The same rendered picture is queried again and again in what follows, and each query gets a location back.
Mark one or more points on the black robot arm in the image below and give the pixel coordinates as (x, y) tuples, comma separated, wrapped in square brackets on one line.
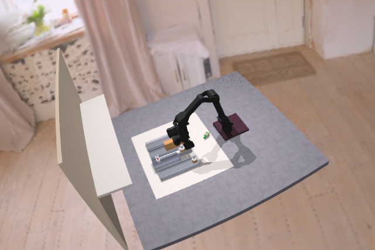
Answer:
[(181, 120)]

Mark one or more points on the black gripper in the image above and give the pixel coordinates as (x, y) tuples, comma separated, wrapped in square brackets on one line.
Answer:
[(187, 143)]

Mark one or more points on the white jar with green cap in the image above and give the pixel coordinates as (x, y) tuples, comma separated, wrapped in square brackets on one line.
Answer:
[(206, 134)]

